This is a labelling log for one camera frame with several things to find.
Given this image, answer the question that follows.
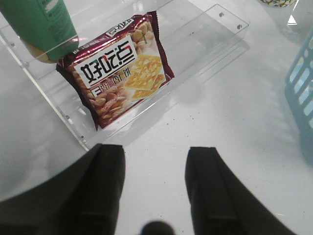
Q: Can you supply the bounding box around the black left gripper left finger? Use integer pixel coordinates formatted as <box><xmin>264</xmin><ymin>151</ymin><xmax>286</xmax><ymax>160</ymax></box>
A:
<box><xmin>0</xmin><ymin>144</ymin><xmax>124</xmax><ymax>235</ymax></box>

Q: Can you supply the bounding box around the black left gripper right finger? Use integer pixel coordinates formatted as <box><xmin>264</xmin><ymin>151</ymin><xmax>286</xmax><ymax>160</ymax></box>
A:
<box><xmin>185</xmin><ymin>147</ymin><xmax>293</xmax><ymax>235</ymax></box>

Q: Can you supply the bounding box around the light blue plastic basket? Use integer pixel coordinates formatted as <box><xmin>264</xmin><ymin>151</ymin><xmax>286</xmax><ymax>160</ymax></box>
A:
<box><xmin>285</xmin><ymin>29</ymin><xmax>313</xmax><ymax>165</ymax></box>

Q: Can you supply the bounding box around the maroon cracker snack packet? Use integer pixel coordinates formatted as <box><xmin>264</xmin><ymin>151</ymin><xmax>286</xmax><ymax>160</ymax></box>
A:
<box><xmin>56</xmin><ymin>11</ymin><xmax>174</xmax><ymax>128</ymax></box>

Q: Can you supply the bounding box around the green cartoon snack box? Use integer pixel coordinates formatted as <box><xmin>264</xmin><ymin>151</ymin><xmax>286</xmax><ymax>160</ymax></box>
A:
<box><xmin>0</xmin><ymin>0</ymin><xmax>79</xmax><ymax>64</ymax></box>

